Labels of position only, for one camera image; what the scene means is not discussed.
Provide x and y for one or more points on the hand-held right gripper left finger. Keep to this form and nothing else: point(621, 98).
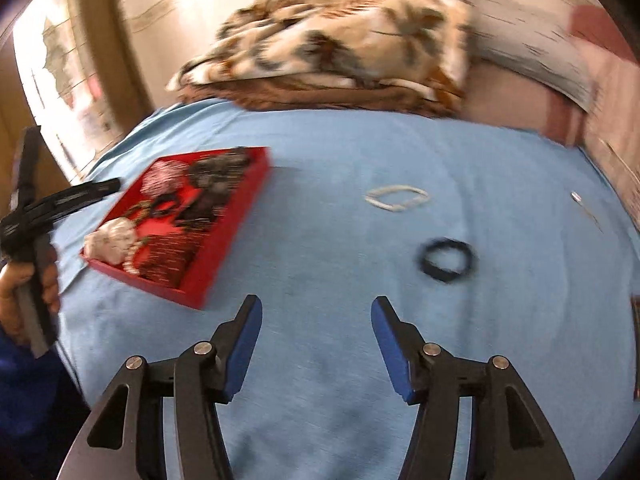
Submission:
point(240, 350)

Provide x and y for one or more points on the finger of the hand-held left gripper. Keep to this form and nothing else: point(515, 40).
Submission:
point(80, 195)
point(27, 170)

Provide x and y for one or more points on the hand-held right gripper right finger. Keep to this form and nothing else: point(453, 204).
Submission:
point(395, 350)

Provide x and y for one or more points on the white printed scrunchie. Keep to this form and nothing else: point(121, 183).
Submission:
point(110, 240)

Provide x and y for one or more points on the leopard gold scrunchie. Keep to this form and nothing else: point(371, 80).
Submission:
point(139, 210)

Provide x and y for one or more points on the plain black scrunchie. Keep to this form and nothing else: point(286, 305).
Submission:
point(155, 207)

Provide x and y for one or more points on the pink patterned scrunchie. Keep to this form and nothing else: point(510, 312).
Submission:
point(162, 176)

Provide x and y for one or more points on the red dashed scrunchie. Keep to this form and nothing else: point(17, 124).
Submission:
point(167, 255)

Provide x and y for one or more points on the red box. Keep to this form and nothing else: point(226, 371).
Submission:
point(225, 240)

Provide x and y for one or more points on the dark shiny scrunchie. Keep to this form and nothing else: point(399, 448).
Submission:
point(205, 207)

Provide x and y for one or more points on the dark sequined scrunchie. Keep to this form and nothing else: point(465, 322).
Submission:
point(220, 170)

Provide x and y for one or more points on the person's left hand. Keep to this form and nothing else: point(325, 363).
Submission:
point(11, 305)

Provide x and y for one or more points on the person's blue clothing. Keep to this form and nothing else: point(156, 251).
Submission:
point(35, 400)

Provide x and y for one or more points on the blue bed sheet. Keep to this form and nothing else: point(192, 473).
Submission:
point(325, 260)

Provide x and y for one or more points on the silver hair clip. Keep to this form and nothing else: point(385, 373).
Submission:
point(576, 196)

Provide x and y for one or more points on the pink bed sheet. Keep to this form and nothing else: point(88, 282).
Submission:
point(500, 105)

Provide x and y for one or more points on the floral blanket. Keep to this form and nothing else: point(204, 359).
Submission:
point(350, 50)

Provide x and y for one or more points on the white bolster pillow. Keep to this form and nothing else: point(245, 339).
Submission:
point(525, 45)

